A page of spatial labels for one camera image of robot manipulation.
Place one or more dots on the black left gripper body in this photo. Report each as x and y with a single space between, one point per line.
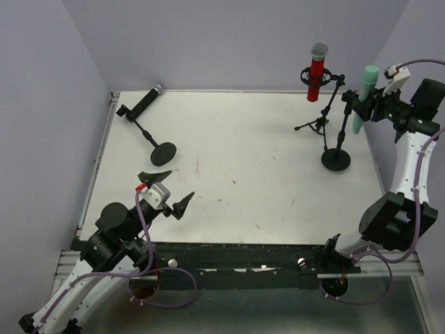
168 209

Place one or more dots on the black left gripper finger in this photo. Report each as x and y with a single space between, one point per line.
179 208
153 178

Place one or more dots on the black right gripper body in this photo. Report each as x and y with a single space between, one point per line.
363 108

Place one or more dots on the black round-base stand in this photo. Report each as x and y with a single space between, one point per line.
336 159
162 153

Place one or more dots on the teal microphone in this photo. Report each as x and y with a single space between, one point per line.
368 81

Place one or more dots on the black tripod shock-mount stand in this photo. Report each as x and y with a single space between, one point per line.
318 125

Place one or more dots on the black glitter microphone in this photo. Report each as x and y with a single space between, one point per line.
142 105

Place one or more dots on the red glitter microphone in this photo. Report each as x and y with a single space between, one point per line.
319 52

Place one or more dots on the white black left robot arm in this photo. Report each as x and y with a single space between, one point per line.
120 249

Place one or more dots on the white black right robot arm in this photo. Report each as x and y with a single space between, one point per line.
401 216

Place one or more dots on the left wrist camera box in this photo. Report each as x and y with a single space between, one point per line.
142 189

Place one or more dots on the black front mounting rail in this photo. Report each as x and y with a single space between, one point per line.
242 266

